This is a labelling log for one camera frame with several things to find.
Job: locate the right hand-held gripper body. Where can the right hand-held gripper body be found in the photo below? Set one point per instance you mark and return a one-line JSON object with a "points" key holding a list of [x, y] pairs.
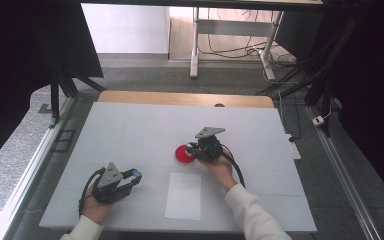
{"points": [[210, 148]]}

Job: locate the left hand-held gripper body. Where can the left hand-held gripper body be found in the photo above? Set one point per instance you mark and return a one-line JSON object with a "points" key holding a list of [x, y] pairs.
{"points": [[108, 191]]}

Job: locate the red round ink pad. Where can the red round ink pad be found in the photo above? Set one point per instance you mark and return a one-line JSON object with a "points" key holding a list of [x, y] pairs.
{"points": [[181, 155]]}

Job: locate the person's left hand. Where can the person's left hand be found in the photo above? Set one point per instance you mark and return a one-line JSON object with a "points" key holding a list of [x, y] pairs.
{"points": [[95, 210]]}

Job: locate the person's right hand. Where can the person's right hand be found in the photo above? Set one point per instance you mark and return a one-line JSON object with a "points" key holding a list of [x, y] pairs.
{"points": [[220, 170]]}

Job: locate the white paper sheet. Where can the white paper sheet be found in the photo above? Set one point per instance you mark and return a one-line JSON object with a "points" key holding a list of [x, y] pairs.
{"points": [[183, 196]]}

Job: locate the white table board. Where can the white table board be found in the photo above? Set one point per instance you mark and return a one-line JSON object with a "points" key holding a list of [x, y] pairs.
{"points": [[140, 130]]}

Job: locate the wooden table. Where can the wooden table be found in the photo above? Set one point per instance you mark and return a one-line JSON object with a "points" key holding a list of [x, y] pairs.
{"points": [[180, 98]]}

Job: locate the white power strip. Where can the white power strip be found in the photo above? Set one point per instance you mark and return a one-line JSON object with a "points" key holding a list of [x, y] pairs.
{"points": [[294, 148]]}

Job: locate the black metal stand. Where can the black metal stand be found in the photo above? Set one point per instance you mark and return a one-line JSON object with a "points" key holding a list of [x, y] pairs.
{"points": [[55, 100]]}

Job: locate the white plug adapter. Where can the white plug adapter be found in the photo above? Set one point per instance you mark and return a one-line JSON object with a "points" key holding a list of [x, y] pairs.
{"points": [[318, 120]]}

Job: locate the dark grey panel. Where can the dark grey panel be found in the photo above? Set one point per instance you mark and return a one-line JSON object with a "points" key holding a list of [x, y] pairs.
{"points": [[296, 33]]}

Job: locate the black curtain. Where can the black curtain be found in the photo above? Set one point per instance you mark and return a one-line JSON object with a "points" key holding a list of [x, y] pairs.
{"points": [[373, 83], [13, 66]]}

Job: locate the aluminium floor rail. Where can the aluminium floor rail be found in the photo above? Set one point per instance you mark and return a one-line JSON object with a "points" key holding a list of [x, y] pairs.
{"points": [[343, 173], [30, 166]]}

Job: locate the white desk frame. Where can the white desk frame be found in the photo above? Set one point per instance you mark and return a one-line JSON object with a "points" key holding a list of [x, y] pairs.
{"points": [[233, 27]]}

